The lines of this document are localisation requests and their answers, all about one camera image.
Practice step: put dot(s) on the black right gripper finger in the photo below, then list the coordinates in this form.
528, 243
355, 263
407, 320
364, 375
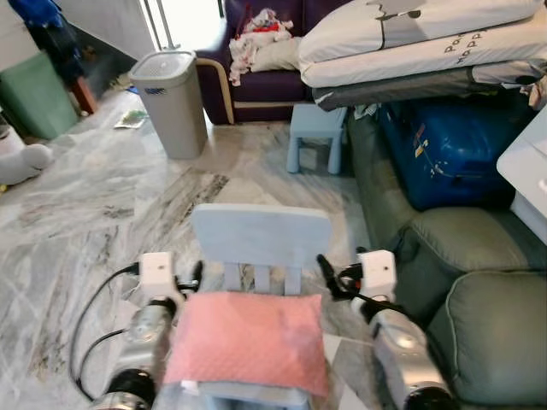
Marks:
326, 275

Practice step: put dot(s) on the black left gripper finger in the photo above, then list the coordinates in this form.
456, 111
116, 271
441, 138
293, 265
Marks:
198, 273

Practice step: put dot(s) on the pink textured pillow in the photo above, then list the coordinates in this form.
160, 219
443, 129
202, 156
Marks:
248, 342

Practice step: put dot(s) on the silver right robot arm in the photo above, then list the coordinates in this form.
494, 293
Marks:
406, 354

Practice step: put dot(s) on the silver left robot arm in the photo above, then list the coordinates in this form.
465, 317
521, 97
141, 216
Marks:
145, 337

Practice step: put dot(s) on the green leather sofa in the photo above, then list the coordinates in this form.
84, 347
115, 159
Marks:
479, 342

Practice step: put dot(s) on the purple sofa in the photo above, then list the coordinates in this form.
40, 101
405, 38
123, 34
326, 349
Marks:
273, 90

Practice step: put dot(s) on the light blue child chair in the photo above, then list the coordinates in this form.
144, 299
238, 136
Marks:
261, 235

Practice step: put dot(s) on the light blue plastic stool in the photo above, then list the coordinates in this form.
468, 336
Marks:
316, 124

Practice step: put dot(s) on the small green printed packet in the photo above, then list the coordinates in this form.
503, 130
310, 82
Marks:
131, 119

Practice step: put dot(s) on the blue suitcase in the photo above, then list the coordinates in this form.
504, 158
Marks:
453, 154

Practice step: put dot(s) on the grey trash bin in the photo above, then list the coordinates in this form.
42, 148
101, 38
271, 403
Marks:
171, 102

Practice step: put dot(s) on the grey folded mattress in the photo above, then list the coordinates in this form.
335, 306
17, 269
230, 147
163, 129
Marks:
393, 90

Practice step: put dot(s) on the white plush toy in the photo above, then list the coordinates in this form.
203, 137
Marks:
24, 162

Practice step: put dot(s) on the white table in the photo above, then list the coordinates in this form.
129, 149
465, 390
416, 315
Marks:
526, 171

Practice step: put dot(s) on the white mattress with lettering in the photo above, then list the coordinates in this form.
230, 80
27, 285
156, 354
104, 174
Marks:
402, 64

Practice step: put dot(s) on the pile of clothes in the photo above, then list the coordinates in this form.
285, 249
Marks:
261, 43

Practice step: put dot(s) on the green bag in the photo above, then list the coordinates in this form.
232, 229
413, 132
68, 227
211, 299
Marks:
34, 98

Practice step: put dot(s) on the white mattress with grey stripe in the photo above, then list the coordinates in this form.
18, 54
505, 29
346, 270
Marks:
410, 26

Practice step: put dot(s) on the blue hanging clothing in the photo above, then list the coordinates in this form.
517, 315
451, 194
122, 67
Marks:
47, 26

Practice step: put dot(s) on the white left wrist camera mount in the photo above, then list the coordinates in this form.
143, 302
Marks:
157, 273

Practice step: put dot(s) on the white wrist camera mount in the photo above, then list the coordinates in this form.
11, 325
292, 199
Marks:
378, 272
157, 273

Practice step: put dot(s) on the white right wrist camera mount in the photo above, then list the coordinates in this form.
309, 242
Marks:
378, 272

